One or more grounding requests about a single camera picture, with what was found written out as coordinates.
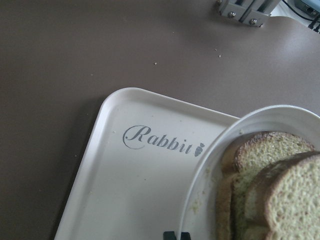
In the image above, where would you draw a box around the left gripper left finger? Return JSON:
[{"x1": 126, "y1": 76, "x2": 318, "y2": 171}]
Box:
[{"x1": 163, "y1": 231, "x2": 177, "y2": 240}]

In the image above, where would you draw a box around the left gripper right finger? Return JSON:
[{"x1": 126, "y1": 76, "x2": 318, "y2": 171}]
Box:
[{"x1": 180, "y1": 232, "x2": 191, "y2": 240}]

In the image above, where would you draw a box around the white round plate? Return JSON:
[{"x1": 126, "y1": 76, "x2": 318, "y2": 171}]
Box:
[{"x1": 177, "y1": 105, "x2": 320, "y2": 240}]

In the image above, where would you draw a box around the cream rabbit tray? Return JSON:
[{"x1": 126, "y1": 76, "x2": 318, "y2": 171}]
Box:
[{"x1": 55, "y1": 87, "x2": 237, "y2": 240}]

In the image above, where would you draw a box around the bread slice under egg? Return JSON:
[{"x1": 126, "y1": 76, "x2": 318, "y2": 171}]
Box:
[{"x1": 215, "y1": 131, "x2": 315, "y2": 240}]

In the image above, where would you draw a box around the metal corner bracket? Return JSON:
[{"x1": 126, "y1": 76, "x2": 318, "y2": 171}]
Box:
[{"x1": 216, "y1": 0, "x2": 280, "y2": 27}]

